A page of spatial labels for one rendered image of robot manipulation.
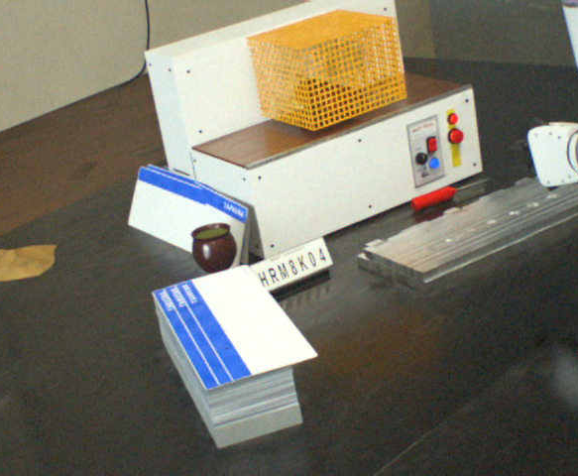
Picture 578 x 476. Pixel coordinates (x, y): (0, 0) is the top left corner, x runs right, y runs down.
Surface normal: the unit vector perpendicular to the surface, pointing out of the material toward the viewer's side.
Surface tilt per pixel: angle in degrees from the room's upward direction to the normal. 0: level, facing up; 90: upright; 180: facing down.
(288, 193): 90
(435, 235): 0
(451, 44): 90
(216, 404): 90
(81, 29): 90
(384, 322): 0
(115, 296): 0
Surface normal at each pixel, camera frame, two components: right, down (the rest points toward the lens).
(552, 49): -0.67, 0.38
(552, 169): -0.83, 0.33
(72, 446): -0.17, -0.92
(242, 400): 0.29, 0.31
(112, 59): 0.72, 0.14
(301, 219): 0.54, 0.22
